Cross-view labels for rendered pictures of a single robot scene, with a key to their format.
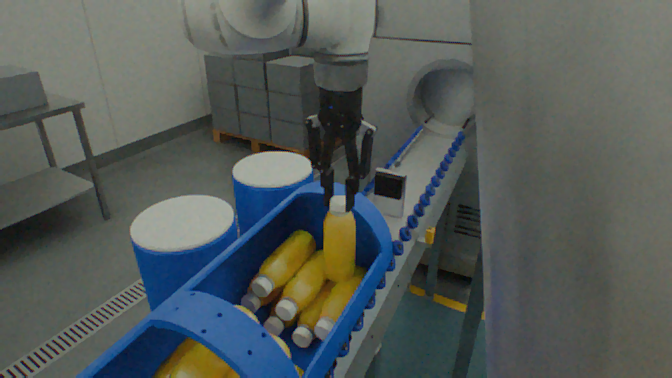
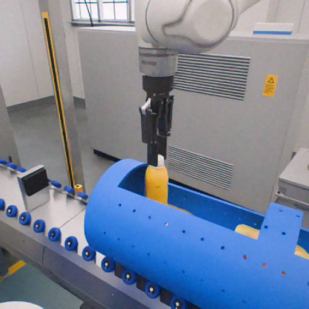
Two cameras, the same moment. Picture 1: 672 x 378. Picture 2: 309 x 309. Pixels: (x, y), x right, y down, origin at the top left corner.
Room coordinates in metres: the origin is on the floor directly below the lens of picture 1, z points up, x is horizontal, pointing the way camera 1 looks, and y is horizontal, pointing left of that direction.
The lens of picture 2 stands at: (0.63, 0.65, 1.61)
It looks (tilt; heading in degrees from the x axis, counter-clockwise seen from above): 27 degrees down; 276
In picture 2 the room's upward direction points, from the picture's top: straight up
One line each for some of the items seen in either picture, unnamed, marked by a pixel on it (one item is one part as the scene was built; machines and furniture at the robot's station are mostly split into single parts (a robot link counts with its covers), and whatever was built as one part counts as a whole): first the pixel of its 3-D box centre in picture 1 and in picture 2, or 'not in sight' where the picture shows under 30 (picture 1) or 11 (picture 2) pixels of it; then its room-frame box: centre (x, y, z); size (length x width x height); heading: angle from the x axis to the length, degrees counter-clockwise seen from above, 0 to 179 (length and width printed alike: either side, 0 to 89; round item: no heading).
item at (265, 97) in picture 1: (276, 86); not in sight; (4.17, 0.57, 0.59); 1.20 x 0.80 x 1.19; 59
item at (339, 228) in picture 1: (339, 241); (156, 187); (0.69, -0.02, 1.15); 0.07 x 0.07 x 0.17
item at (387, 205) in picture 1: (388, 194); (36, 188); (1.16, -0.18, 1.00); 0.10 x 0.04 x 0.15; 64
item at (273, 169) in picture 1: (272, 168); not in sight; (1.30, 0.21, 1.03); 0.28 x 0.28 x 0.01
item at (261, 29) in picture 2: not in sight; (273, 29); (0.00, -1.58, 1.48); 0.24 x 0.12 x 0.08; 157
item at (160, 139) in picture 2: (350, 192); (161, 147); (0.68, -0.03, 1.28); 0.03 x 0.01 x 0.07; 154
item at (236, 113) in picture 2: not in sight; (175, 110); (0.67, -2.02, 0.72); 2.15 x 0.54 x 1.45; 149
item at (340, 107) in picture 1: (340, 111); (157, 93); (0.69, -0.01, 1.43); 0.08 x 0.07 x 0.09; 64
